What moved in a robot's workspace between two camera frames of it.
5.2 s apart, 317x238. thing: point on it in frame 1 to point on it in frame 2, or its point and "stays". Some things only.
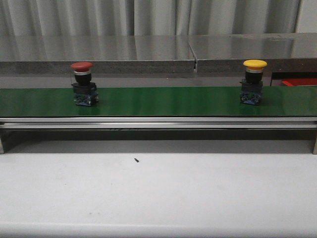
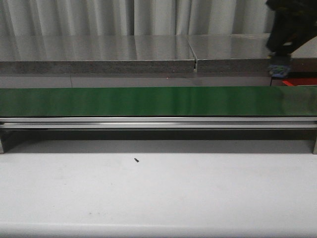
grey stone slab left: x=106 y=54 stays
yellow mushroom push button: x=252 y=88 to x=279 y=71
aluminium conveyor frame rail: x=159 y=123 stays
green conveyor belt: x=277 y=101 stays
